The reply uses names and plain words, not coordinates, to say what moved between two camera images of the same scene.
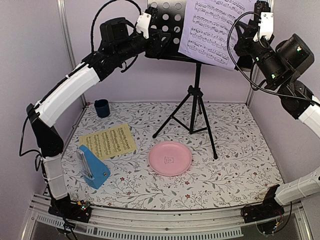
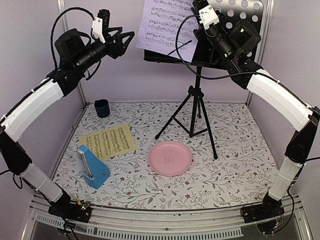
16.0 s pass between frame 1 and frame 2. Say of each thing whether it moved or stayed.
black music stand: moved
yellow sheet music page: stayed
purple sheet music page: moved
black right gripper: moved
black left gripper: moved
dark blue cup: stayed
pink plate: stayed
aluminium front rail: stayed
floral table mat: stayed
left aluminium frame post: stayed
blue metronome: stayed
